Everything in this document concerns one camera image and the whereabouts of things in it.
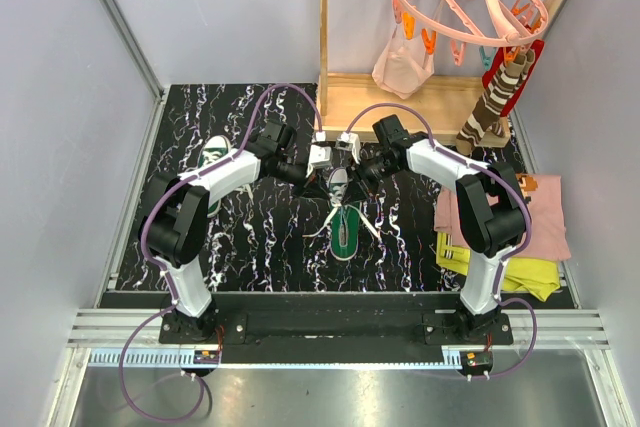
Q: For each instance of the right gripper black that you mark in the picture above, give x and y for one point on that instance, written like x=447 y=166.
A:
x=360 y=186

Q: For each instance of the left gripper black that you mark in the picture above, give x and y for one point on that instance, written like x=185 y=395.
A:
x=315 y=188

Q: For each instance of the green sneaker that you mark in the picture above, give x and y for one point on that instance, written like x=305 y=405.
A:
x=214 y=149
x=344 y=236

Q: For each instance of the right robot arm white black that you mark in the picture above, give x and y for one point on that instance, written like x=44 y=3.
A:
x=493 y=217

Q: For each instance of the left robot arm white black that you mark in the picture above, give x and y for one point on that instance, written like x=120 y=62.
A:
x=173 y=229

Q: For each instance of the pink mesh laundry bag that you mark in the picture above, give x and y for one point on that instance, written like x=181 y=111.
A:
x=403 y=66

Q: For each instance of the brown white striped sock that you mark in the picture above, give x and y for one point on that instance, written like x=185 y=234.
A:
x=486 y=116

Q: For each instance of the pink shirt with pixel character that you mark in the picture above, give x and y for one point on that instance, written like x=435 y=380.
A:
x=542 y=195

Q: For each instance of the pink round clothes peg hanger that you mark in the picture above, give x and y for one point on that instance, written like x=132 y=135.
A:
x=508 y=25

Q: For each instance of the yellow folded garment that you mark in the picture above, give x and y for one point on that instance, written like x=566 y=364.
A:
x=539 y=278

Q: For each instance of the red cloth on hanger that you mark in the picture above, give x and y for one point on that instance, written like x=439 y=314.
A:
x=532 y=55

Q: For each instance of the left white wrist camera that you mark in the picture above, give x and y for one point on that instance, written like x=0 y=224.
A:
x=320 y=153

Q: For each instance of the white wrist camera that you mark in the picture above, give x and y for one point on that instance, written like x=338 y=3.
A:
x=349 y=142
x=320 y=153

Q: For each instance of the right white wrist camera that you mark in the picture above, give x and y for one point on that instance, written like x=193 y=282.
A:
x=349 y=142

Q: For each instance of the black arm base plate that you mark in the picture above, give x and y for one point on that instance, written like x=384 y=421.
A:
x=335 y=324

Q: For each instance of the aluminium rail frame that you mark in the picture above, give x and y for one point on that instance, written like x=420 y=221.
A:
x=134 y=341

